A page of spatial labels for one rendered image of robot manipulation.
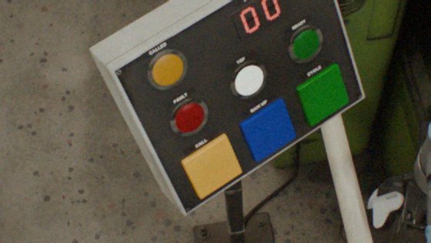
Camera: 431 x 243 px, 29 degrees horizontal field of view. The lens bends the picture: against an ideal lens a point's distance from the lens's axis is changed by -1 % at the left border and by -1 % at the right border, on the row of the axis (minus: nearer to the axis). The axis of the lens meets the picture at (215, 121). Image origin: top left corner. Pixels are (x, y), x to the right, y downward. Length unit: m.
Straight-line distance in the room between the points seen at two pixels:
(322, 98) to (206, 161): 0.20
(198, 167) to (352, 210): 0.47
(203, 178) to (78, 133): 1.22
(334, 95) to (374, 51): 0.56
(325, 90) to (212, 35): 0.22
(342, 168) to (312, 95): 0.39
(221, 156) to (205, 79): 0.13
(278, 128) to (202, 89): 0.15
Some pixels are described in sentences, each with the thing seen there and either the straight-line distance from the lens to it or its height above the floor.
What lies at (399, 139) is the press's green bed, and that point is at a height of 0.25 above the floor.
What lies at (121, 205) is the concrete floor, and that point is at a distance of 2.31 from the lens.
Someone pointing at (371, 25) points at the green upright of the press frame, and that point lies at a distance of 1.75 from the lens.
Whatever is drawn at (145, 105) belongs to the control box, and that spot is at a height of 1.14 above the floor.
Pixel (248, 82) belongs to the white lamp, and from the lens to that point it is 1.20.
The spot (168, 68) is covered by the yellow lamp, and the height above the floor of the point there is 1.17.
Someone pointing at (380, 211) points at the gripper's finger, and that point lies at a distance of 1.24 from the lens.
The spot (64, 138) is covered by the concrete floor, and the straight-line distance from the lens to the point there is 2.42.
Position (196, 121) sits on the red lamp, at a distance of 1.18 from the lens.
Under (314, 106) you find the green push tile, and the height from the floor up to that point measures 1.01.
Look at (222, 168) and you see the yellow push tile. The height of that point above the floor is 1.00.
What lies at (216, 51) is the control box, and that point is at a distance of 1.16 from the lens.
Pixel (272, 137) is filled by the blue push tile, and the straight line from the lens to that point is 1.26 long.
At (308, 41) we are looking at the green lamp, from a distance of 1.23.
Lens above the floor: 2.14
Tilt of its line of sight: 64 degrees down
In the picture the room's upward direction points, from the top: 6 degrees counter-clockwise
